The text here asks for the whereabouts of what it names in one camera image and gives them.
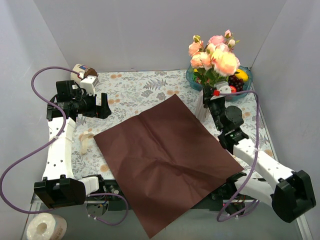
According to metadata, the peach rose stem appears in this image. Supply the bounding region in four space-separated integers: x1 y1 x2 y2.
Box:
208 49 240 87
188 35 213 86

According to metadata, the pale pink rose stem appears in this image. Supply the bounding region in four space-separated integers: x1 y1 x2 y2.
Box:
205 43 230 54

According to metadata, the deep pink rose stem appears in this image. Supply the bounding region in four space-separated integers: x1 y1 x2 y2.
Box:
208 29 240 52

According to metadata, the red wrapping paper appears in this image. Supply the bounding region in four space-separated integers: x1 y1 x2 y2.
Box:
94 95 242 238

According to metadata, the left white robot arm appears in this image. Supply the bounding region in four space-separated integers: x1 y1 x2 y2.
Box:
34 75 112 209

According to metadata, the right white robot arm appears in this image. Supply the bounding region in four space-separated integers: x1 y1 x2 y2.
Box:
202 85 317 223

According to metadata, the white ceramic vase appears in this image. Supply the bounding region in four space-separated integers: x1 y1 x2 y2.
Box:
194 88 212 122

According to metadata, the red apple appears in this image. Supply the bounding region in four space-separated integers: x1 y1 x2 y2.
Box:
229 85 237 93

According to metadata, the floral patterned table mat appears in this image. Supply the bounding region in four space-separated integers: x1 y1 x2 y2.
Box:
71 70 274 180

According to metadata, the dark red grape bunch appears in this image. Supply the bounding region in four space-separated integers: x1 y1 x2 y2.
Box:
228 75 245 92

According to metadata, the brown-ended paper roll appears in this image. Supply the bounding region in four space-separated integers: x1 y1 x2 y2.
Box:
70 64 98 84

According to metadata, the right yellow mango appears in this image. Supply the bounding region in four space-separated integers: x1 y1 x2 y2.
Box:
234 68 249 82

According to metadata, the teal plastic fruit basket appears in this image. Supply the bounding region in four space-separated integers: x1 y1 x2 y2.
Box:
185 66 253 102

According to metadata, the white tissue roll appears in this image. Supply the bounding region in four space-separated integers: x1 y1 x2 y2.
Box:
26 213 67 240

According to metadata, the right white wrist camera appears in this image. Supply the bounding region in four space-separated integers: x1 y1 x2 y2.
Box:
213 81 232 97

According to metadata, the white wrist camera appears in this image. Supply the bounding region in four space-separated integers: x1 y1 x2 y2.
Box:
80 75 99 96
213 81 232 97

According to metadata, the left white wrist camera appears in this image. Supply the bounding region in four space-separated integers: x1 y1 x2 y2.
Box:
80 75 99 96

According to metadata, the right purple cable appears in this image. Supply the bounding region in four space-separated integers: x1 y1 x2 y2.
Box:
216 90 262 223

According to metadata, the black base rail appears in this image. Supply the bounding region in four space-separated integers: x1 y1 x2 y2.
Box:
85 172 253 215

